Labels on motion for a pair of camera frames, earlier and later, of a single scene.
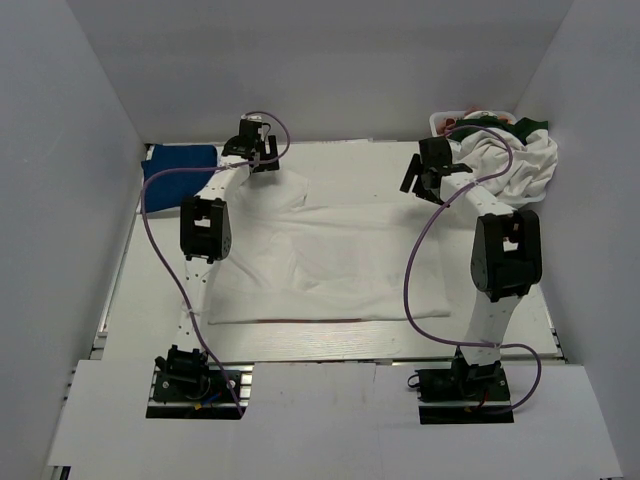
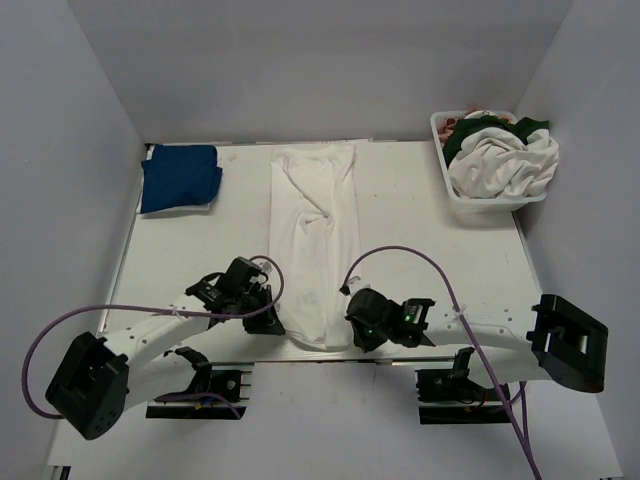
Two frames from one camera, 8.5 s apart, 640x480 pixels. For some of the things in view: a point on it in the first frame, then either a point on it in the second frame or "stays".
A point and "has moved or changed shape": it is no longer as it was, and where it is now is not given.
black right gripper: (416, 168) to (362, 340)
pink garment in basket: (447, 122) stays
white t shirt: (293, 261) has moved or changed shape
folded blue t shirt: (166, 188) stays
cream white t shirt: (531, 171) stays
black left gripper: (268, 166) to (267, 324)
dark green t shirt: (522, 130) stays
